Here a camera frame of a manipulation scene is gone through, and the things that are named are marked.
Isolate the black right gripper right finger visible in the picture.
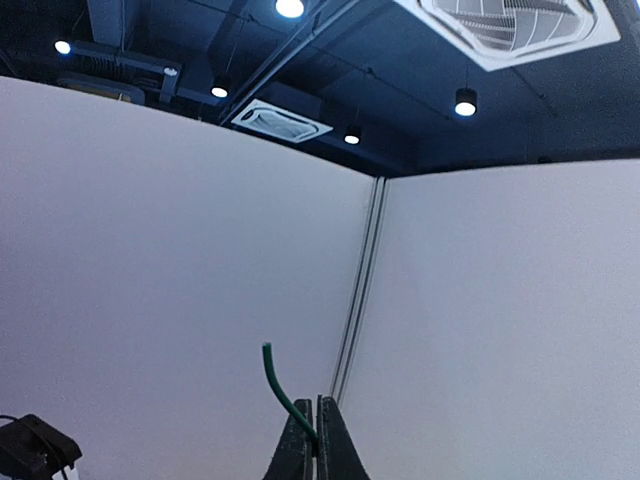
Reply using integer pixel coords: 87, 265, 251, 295
316, 396, 370, 480

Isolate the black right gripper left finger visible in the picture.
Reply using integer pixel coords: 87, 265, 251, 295
263, 414, 315, 480

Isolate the dark green thin cable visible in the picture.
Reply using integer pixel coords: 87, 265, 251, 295
261, 342, 320, 444

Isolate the round ceiling spotlight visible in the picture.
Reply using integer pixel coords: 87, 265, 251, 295
54, 39, 72, 55
210, 83, 229, 99
343, 124, 362, 145
275, 0, 305, 19
454, 87, 478, 117

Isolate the white ceiling air conditioner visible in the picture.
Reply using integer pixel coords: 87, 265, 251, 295
398, 0, 621, 72

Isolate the left aluminium corner post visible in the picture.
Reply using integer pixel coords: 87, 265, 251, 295
330, 177, 388, 404

